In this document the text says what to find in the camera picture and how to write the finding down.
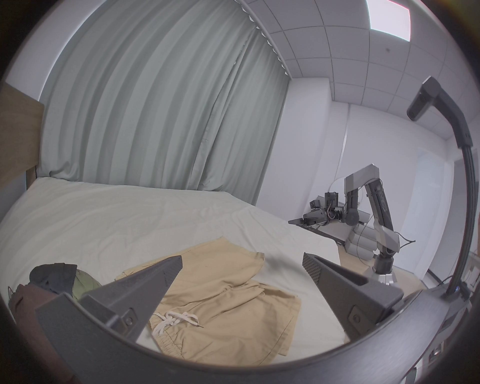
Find ceiling light panel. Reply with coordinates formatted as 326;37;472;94
365;0;412;41

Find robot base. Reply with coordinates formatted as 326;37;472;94
344;210;480;384

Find dark brown garment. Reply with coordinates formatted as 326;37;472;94
7;283;83;384

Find olive green garment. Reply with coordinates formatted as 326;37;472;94
69;268;103;301

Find bed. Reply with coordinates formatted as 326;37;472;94
0;82;351;366

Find tan shorts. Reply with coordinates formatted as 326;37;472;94
114;235;302;366

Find black garment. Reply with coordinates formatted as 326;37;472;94
29;263;79;295

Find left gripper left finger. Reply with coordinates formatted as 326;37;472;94
80;255;184;343

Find pale green curtain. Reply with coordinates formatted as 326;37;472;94
37;0;259;192
195;26;291;208

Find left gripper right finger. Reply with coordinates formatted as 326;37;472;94
302;252;404;344

